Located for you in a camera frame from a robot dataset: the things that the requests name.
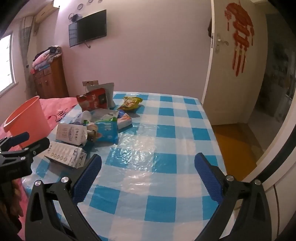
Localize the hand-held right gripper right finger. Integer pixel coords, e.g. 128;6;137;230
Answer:
194;152;272;241

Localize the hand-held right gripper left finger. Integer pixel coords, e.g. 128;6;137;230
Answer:
25;153;103;241

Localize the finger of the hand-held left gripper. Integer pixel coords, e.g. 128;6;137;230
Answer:
10;137;51;163
0;132;30;151

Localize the pink plastic bucket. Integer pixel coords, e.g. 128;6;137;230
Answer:
3;96;55;149

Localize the white milk carton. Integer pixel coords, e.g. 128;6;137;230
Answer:
44;141;88;169
56;123;88;147

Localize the blue pink tissue packet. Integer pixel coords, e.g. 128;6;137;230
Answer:
117;111;133;130

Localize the yellow green snack packet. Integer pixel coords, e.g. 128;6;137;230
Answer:
117;96;143;111

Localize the person's left hand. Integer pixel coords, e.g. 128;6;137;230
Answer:
10;179;25;218

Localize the blue white crumpled pouch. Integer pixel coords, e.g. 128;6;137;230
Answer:
95;117;119;144

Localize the brown wooden cabinet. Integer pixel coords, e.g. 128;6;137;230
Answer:
32;57;70;100

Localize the crumpled white plastic bag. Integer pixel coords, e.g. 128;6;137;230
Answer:
91;109;119;122

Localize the blue white checked tablecloth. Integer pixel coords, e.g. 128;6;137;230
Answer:
22;91;228;241

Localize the red snack bag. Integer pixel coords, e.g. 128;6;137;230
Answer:
76;88;109;111

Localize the window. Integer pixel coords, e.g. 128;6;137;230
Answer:
0;34;16;95

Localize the pile of folded blankets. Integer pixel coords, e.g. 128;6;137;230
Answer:
32;46;63;75

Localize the white door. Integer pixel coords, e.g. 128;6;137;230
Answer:
201;0;269;127

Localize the silver grey snack bag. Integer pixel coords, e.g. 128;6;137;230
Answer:
87;82;115;109

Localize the grey patterned curtain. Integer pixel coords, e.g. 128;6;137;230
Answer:
20;17;35;93

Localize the white air conditioner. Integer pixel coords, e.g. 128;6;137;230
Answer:
35;2;58;24

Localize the red door ornament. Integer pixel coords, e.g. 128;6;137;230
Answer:
224;2;255;77

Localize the black wall television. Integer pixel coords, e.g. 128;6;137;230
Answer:
69;10;107;47

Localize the metal door handle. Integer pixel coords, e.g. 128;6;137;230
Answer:
215;38;229;54

